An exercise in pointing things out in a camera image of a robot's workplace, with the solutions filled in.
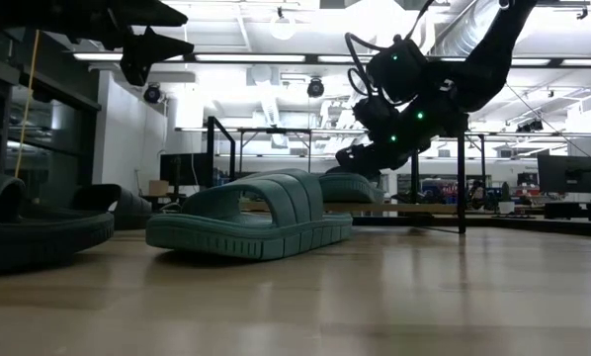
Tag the black ceiling spotlight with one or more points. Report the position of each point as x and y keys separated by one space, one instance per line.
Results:
x=315 y=88
x=152 y=94

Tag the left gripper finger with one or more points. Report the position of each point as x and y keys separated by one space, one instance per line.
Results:
x=152 y=15
x=149 y=49

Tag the dark glass partition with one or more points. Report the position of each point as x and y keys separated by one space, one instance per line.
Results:
x=63 y=138

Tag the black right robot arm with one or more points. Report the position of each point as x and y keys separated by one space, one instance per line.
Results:
x=493 y=54

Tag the teal green rubber slide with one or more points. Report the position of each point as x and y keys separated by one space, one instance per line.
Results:
x=256 y=232
x=350 y=190

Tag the black computer monitor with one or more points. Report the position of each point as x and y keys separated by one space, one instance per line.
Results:
x=182 y=169
x=567 y=173

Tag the wooden shelf with black frame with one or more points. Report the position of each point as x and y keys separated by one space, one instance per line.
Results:
x=399 y=208

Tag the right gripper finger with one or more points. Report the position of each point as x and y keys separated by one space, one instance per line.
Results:
x=360 y=174
x=357 y=158

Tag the black rubber slide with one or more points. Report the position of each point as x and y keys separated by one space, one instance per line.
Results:
x=132 y=210
x=38 y=237

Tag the black background table frame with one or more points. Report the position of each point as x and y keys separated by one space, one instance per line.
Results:
x=276 y=130

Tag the cardboard box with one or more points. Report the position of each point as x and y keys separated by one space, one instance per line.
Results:
x=158 y=188

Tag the long ceiling light bar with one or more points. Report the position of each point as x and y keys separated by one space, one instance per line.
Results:
x=251 y=58

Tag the black aluminium table frame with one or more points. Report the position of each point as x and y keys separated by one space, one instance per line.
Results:
x=547 y=225

